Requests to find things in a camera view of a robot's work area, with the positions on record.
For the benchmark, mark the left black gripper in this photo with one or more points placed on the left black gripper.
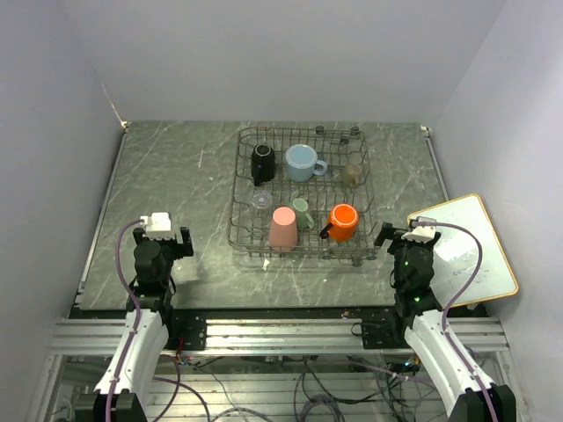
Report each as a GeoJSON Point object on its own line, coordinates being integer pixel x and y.
{"type": "Point", "coordinates": [179, 250]}

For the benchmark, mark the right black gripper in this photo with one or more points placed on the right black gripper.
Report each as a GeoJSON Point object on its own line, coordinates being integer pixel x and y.
{"type": "Point", "coordinates": [391, 233]}

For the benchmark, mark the orange mug black handle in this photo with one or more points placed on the orange mug black handle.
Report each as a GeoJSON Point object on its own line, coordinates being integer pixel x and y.
{"type": "Point", "coordinates": [341, 224]}

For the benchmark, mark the green ceramic mug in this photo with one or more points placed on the green ceramic mug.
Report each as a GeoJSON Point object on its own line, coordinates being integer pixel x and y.
{"type": "Point", "coordinates": [304, 219]}

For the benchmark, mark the clear glass cup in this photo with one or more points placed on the clear glass cup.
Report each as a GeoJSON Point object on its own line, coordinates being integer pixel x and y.
{"type": "Point", "coordinates": [262, 203]}

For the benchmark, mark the pink plastic tumbler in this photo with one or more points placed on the pink plastic tumbler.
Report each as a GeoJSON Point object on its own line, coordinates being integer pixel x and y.
{"type": "Point", "coordinates": [283, 230]}

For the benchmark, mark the light blue mug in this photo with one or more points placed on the light blue mug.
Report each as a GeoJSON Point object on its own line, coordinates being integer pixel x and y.
{"type": "Point", "coordinates": [302, 163]}

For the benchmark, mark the black mug white interior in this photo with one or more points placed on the black mug white interior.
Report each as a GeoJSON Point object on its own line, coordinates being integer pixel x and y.
{"type": "Point", "coordinates": [263, 164]}

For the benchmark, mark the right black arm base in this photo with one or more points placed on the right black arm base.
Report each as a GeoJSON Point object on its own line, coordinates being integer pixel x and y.
{"type": "Point", "coordinates": [379, 329]}

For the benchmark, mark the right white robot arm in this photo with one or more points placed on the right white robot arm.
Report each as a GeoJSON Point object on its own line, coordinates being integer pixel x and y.
{"type": "Point", "coordinates": [467, 391]}

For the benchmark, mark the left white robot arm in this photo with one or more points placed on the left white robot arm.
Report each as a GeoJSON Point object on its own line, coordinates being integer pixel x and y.
{"type": "Point", "coordinates": [122, 391]}

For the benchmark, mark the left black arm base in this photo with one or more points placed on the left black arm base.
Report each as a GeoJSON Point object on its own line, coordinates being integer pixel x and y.
{"type": "Point", "coordinates": [187, 330]}

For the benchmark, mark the beige small mug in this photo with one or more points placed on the beige small mug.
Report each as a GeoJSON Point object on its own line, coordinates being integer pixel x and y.
{"type": "Point", "coordinates": [351, 175]}

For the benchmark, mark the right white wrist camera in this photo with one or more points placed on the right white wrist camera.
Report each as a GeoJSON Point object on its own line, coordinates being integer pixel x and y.
{"type": "Point", "coordinates": [422, 230]}

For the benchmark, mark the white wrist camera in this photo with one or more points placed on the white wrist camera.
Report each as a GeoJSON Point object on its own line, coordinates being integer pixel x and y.
{"type": "Point", "coordinates": [422, 230]}
{"type": "Point", "coordinates": [157, 226]}

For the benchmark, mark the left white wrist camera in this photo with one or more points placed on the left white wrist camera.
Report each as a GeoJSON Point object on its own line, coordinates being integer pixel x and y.
{"type": "Point", "coordinates": [157, 226]}

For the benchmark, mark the whiteboard with wooden frame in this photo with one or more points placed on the whiteboard with wooden frame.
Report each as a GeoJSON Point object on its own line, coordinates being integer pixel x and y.
{"type": "Point", "coordinates": [473, 266]}

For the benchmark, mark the aluminium mounting rail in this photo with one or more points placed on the aluminium mounting rail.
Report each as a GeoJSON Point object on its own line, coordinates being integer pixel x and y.
{"type": "Point", "coordinates": [223, 337]}

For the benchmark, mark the grey wire dish rack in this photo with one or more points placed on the grey wire dish rack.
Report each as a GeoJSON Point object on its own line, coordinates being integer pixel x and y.
{"type": "Point", "coordinates": [337, 147]}

